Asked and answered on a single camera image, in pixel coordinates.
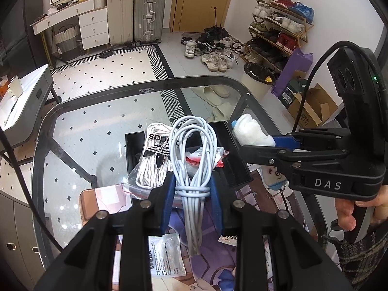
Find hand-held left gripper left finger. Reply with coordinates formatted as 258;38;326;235
33;173;177;291

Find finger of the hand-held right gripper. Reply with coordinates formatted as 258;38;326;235
241;144;350;174
271;128;350;151

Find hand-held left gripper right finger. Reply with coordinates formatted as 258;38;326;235
209;174;354;291

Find black storage box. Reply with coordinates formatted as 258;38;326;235
124;121;254;201

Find red and white packet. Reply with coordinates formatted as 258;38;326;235
184;146;228;169

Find white cable bundle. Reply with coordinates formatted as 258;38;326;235
168;114;219;256

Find bagged white shoelaces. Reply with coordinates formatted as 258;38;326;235
122;122;183;201

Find person's right forearm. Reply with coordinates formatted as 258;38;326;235
322;218;388;291

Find person's right hand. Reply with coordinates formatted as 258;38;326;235
335;185;388;231

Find small white tag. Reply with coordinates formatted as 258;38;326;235
218;233;239;247

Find open cardboard box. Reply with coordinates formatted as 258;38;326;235
287;83;339;128

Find dark green box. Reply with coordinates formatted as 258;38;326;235
280;79;307;109

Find clear printed plastic packet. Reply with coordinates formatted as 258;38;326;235
148;233;187;277

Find printed desk mat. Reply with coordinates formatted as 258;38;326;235
78;169;334;291

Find beige slipper pair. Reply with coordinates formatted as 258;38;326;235
192;85;231;107
207;102;234;122

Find white trash bin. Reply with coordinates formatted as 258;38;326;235
240;63;275;101

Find purple bag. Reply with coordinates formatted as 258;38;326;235
271;48;314;98

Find wooden shoe rack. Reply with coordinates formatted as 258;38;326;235
243;0;315;71

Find pile of shoes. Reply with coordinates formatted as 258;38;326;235
181;27;253;73

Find black umbrella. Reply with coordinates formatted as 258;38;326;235
202;6;231;40

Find patterned floor rug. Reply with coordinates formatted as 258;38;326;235
49;44;189;119

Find grey low cabinet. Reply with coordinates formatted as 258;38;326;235
0;184;49;291

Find wooden door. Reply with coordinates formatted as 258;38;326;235
169;0;238;33

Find white low table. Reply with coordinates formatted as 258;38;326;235
0;64;63;154

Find silver suitcase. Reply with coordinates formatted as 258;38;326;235
133;0;167;44

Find woven laundry basket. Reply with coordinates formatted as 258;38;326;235
54;24;83;62

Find white cup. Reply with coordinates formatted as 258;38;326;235
7;77;24;98

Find beige suitcase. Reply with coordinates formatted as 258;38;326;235
106;0;136;47

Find white vanity desk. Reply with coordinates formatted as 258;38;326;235
30;0;110;53

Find plush keychain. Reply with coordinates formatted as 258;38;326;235
261;164;289;213

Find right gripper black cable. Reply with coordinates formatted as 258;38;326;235
290;40;388;134

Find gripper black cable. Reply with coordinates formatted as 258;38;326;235
0;127;65;253
290;40;388;134

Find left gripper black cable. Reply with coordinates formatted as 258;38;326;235
0;127;65;253

